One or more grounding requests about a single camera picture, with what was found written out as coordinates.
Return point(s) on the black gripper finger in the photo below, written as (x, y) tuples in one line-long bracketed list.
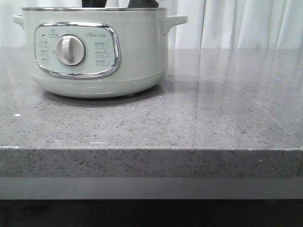
[(143, 4), (93, 3)]

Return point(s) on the beige pot dial knob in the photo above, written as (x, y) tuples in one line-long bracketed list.
[(70, 50)]

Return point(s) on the pale green electric pot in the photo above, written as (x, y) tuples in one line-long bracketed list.
[(126, 49)]

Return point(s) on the white curtain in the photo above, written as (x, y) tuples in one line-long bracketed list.
[(236, 24)]

